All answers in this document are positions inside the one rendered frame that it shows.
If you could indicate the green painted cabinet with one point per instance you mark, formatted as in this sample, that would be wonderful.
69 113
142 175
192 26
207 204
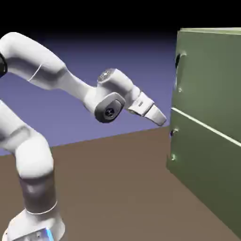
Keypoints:
207 131

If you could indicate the small green cabinet door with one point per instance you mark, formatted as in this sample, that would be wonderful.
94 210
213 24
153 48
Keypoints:
203 165

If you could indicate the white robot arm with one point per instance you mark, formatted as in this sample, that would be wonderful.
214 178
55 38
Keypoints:
43 69

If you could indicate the large green cabinet door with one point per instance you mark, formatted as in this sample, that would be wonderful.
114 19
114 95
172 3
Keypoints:
209 79

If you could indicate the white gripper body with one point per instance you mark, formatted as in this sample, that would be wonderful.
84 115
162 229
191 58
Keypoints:
155 115

